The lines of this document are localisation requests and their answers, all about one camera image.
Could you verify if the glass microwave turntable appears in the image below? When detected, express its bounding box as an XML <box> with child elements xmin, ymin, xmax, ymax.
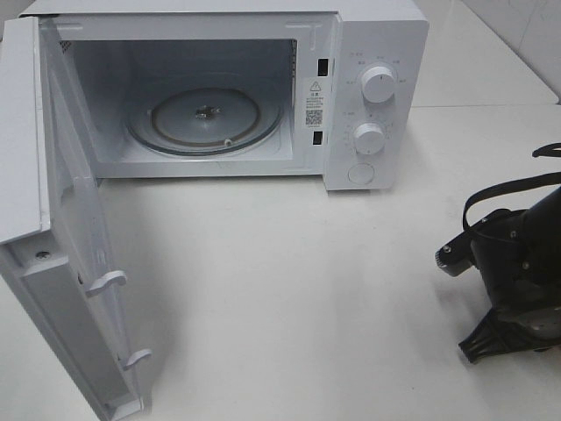
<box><xmin>125</xmin><ymin>75</ymin><xmax>287</xmax><ymax>157</ymax></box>

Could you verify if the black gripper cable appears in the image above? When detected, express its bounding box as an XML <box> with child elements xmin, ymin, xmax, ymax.
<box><xmin>463</xmin><ymin>143</ymin><xmax>561</xmax><ymax>240</ymax></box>

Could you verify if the upper white power knob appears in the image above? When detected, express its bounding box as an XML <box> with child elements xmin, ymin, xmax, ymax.
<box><xmin>360</xmin><ymin>65</ymin><xmax>396</xmax><ymax>103</ymax></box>

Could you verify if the white microwave oven body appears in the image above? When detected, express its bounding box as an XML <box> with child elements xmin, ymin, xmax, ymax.
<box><xmin>17</xmin><ymin>1</ymin><xmax>429</xmax><ymax>191</ymax></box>

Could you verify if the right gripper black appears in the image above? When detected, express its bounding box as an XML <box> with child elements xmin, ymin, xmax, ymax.
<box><xmin>436</xmin><ymin>189</ymin><xmax>560</xmax><ymax>364</ymax></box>

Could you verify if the white timer knob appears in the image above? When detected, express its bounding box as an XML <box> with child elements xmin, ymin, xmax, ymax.
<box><xmin>353</xmin><ymin>123</ymin><xmax>386</xmax><ymax>155</ymax></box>

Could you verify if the round white door button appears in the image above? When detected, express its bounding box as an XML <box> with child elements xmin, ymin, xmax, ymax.
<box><xmin>348</xmin><ymin>163</ymin><xmax>375</xmax><ymax>185</ymax></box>

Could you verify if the white warning label sticker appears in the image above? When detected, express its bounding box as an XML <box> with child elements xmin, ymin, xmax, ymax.
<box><xmin>303</xmin><ymin>78</ymin><xmax>325</xmax><ymax>128</ymax></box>

